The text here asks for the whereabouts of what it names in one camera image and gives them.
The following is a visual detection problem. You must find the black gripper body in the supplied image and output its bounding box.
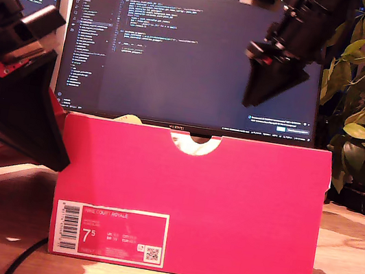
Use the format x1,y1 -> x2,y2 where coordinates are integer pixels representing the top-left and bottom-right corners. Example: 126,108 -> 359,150
244,7 -> 327,78

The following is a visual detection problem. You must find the red shoebox lid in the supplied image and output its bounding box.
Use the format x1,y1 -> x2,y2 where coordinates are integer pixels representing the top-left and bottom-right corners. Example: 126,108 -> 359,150
0,80 -> 72,177

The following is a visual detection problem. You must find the red Nike shoebox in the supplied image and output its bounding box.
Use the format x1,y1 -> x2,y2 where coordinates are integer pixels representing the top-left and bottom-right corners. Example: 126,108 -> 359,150
43,109 -> 335,274

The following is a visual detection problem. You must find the black Huawei computer monitor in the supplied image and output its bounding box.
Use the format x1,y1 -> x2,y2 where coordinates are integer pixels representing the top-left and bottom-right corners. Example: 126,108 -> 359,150
49,0 -> 337,162

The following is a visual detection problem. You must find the green leafy plant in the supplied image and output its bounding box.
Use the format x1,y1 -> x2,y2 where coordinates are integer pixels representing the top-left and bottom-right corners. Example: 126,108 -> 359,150
303,0 -> 365,198

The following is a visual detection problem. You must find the beige paper sheet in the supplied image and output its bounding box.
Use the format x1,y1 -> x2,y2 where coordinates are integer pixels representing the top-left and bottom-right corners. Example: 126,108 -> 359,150
114,111 -> 143,125

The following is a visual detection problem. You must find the black cable on table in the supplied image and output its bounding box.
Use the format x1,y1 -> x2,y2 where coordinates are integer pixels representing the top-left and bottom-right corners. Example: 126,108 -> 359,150
3,232 -> 49,274

